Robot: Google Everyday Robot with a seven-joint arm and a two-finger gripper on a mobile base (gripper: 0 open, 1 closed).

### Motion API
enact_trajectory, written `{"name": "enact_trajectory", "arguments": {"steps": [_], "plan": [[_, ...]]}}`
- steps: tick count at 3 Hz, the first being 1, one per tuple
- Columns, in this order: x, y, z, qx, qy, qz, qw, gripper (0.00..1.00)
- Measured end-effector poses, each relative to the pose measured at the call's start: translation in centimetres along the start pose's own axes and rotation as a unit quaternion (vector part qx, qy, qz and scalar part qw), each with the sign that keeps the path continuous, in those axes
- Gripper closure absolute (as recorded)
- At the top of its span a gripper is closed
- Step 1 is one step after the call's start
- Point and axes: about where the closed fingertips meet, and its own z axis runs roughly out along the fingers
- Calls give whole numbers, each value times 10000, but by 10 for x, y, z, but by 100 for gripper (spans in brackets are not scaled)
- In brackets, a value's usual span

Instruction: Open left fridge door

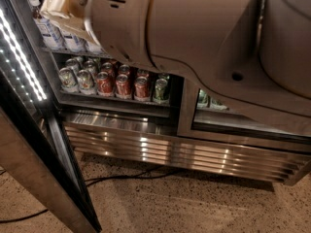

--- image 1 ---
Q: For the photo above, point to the pale green soda can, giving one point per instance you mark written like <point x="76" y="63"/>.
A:
<point x="85" y="82"/>

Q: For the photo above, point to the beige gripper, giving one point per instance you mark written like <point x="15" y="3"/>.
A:
<point x="118" y="26"/>

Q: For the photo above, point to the red soda can middle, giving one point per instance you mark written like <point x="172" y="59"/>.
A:
<point x="123" y="86"/>

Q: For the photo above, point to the tea bottle white cap left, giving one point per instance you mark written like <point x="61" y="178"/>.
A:
<point x="51" y="35"/>

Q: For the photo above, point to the green can right door left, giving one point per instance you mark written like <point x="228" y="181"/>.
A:
<point x="203" y="99"/>

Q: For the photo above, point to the green soda can left door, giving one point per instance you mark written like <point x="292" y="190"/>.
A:
<point x="161" y="94"/>

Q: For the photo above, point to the green white soda can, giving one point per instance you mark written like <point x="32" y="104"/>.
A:
<point x="68" y="80"/>

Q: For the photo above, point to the red soda can right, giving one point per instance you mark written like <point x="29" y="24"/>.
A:
<point x="142" y="90"/>

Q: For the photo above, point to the stainless steel fridge base grille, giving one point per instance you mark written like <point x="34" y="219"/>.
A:
<point x="143" y="141"/>

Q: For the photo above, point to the tea bottle white cap right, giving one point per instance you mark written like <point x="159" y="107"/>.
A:
<point x="91" y="47"/>

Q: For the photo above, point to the glass fridge door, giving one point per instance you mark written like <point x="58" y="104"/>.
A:
<point x="227" y="126"/>
<point x="34" y="147"/>

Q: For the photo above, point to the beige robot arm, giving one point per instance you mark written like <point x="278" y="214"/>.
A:
<point x="252" y="55"/>

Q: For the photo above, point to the tea bottle white cap middle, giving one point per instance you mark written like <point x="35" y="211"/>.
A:
<point x="73" y="43"/>

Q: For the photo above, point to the tea bottle white cap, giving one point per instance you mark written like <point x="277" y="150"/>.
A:
<point x="91" y="47"/>
<point x="51" y="35"/>
<point x="73" y="43"/>

